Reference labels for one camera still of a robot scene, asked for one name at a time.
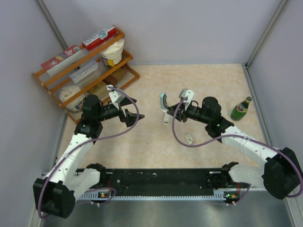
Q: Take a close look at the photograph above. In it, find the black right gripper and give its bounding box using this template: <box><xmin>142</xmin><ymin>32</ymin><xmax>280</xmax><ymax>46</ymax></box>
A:
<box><xmin>168</xmin><ymin>101</ymin><xmax>211</xmax><ymax>125</ymax></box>

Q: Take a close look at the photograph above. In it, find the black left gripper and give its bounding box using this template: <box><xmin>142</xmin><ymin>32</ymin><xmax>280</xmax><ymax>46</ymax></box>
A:
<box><xmin>96</xmin><ymin>95</ymin><xmax>144</xmax><ymax>126</ymax></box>

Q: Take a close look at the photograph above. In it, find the white staple box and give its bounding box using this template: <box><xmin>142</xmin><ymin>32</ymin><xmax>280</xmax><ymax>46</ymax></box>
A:
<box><xmin>163</xmin><ymin>115</ymin><xmax>170</xmax><ymax>125</ymax></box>

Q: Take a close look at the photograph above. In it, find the light blue stapler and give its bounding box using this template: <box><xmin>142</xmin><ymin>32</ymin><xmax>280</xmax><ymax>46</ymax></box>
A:
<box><xmin>160</xmin><ymin>92</ymin><xmax>171</xmax><ymax>113</ymax></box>

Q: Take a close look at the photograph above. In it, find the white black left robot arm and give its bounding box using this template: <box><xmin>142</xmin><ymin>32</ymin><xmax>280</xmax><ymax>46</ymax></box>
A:
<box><xmin>33</xmin><ymin>90</ymin><xmax>144</xmax><ymax>218</ymax></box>

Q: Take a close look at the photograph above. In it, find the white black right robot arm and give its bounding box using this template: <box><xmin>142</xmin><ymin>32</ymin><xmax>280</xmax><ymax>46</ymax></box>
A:
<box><xmin>160</xmin><ymin>93</ymin><xmax>303</xmax><ymax>200</ymax></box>

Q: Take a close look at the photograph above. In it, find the brown cardboard box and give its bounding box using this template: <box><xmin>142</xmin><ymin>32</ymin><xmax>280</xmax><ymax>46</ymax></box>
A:
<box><xmin>88</xmin><ymin>81</ymin><xmax>108</xmax><ymax>100</ymax></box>

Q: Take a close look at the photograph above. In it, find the small white red packet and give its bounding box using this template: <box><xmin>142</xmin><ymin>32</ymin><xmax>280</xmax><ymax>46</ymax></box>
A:
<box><xmin>185</xmin><ymin>134</ymin><xmax>195</xmax><ymax>145</ymax></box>

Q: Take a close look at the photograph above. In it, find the dark brown box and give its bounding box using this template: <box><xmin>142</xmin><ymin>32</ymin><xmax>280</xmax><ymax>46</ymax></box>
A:
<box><xmin>102</xmin><ymin>68</ymin><xmax>127</xmax><ymax>86</ymax></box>

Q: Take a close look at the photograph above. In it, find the orange wooden shelf rack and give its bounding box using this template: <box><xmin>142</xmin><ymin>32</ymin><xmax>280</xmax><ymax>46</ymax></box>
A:
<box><xmin>33</xmin><ymin>26</ymin><xmax>140</xmax><ymax>123</ymax></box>

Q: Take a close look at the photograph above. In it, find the silver foil box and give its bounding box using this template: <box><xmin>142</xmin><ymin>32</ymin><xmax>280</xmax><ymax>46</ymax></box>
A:
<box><xmin>69</xmin><ymin>60</ymin><xmax>98</xmax><ymax>84</ymax></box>

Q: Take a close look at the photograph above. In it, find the green glass bottle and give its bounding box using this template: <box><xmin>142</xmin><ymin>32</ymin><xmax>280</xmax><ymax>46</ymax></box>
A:
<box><xmin>231</xmin><ymin>96</ymin><xmax>252</xmax><ymax>121</ymax></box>

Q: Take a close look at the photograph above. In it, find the red white foil box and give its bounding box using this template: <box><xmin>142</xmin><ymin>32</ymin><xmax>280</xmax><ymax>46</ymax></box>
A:
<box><xmin>82</xmin><ymin>25</ymin><xmax>117</xmax><ymax>51</ymax></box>

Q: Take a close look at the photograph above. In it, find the red white wrap box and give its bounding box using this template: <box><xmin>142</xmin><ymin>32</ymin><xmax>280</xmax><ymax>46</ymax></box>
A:
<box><xmin>41</xmin><ymin>45</ymin><xmax>85</xmax><ymax>77</ymax></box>

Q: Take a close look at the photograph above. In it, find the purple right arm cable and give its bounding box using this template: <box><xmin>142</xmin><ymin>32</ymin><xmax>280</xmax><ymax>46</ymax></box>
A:
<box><xmin>171</xmin><ymin>96</ymin><xmax>303</xmax><ymax>199</ymax></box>

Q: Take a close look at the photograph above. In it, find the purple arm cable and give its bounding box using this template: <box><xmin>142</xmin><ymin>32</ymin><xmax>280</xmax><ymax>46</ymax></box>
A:
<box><xmin>37</xmin><ymin>86</ymin><xmax>138</xmax><ymax>218</ymax></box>
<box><xmin>171</xmin><ymin>96</ymin><xmax>303</xmax><ymax>199</ymax></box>

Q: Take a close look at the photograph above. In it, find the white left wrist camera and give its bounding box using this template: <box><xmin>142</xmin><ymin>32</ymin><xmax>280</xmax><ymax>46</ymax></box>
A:
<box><xmin>107</xmin><ymin>85</ymin><xmax>125</xmax><ymax>110</ymax></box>

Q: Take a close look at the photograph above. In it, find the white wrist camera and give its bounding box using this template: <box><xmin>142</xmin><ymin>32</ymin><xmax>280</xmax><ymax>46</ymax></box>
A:
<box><xmin>178</xmin><ymin>88</ymin><xmax>195</xmax><ymax>103</ymax></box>
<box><xmin>107</xmin><ymin>85</ymin><xmax>125</xmax><ymax>110</ymax></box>

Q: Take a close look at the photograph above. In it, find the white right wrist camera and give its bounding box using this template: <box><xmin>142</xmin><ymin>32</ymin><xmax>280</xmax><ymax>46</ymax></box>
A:
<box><xmin>178</xmin><ymin>88</ymin><xmax>195</xmax><ymax>103</ymax></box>

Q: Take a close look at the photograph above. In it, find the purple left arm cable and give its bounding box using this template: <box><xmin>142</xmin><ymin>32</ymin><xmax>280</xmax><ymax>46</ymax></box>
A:
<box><xmin>37</xmin><ymin>86</ymin><xmax>138</xmax><ymax>218</ymax></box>

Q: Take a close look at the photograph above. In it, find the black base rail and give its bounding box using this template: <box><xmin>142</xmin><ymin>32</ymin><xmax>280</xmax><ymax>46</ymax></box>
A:
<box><xmin>75</xmin><ymin>167</ymin><xmax>251</xmax><ymax>197</ymax></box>

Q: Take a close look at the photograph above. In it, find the grey slotted cable duct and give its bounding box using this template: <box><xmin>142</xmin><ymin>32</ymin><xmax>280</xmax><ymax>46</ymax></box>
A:
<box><xmin>77</xmin><ymin>188</ymin><xmax>240</xmax><ymax>201</ymax></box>

